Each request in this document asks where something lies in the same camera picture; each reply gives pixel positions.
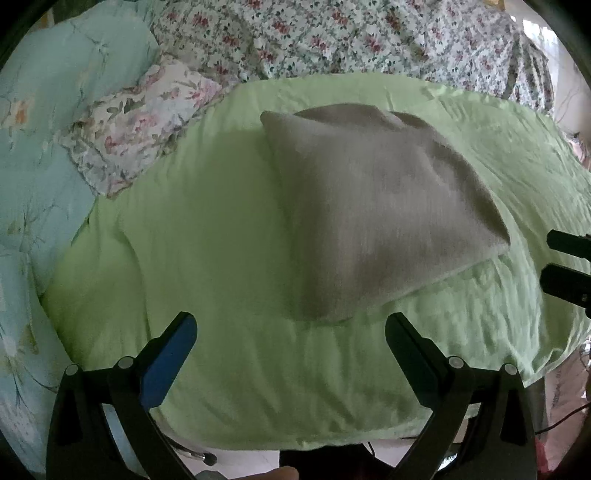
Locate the grey towel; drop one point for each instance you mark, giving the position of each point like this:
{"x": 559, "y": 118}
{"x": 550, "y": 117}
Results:
{"x": 369, "y": 207}

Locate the light green blanket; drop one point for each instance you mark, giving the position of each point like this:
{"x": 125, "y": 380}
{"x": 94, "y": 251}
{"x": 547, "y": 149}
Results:
{"x": 207, "y": 240}

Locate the pastel floral pillow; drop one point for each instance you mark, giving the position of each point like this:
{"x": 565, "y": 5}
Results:
{"x": 138, "y": 124}

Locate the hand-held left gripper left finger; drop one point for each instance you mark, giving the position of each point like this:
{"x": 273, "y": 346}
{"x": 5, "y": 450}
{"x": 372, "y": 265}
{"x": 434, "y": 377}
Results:
{"x": 168, "y": 364}

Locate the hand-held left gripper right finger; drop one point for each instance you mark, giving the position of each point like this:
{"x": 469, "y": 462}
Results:
{"x": 411, "y": 355}

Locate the red rose floral quilt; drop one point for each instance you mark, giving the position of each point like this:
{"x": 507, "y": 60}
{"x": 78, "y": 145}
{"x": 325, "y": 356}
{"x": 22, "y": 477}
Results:
{"x": 351, "y": 32}

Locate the teal floral quilt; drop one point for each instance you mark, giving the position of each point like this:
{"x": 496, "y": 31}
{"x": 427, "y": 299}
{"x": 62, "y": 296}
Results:
{"x": 51, "y": 83}

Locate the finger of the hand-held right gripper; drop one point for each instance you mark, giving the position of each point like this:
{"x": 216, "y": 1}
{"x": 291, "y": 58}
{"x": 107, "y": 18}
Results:
{"x": 567, "y": 282}
{"x": 569, "y": 244}

